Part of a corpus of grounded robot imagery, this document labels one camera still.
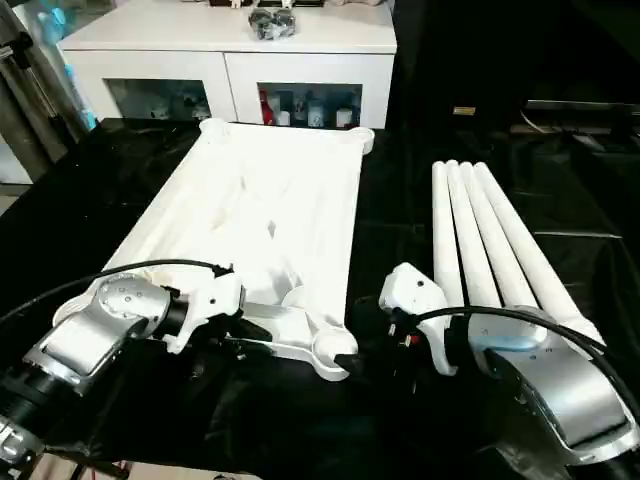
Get black draped furniture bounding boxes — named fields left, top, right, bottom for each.
left=389, top=0, right=640, bottom=151

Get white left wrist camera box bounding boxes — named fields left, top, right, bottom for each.
left=167, top=269, right=246, bottom=354

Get white sideboard cabinet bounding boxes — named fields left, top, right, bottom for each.
left=57, top=0, right=399, bottom=130

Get black parts in clear bag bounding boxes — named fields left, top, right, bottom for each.
left=248, top=7, right=296, bottom=41

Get white plastic table top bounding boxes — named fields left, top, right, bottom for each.
left=102, top=118, right=376, bottom=384

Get grey curtain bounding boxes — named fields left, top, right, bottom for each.
left=0, top=64, right=91, bottom=171

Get white cable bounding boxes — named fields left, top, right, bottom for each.
left=519, top=107, right=557, bottom=135

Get white plastic table leg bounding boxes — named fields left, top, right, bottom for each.
left=431, top=162, right=467, bottom=309
left=472, top=160, right=606, bottom=351
left=459, top=160, right=549, bottom=354
left=446, top=159, right=506, bottom=321

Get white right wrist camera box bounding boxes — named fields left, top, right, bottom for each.
left=378, top=262, right=459, bottom=376

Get blue white plastic package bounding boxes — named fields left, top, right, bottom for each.
left=34, top=7, right=96, bottom=132

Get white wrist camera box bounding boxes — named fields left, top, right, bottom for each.
left=378, top=262, right=459, bottom=376
left=167, top=269, right=246, bottom=354

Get black plastic mat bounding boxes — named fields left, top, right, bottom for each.
left=0, top=117, right=640, bottom=480

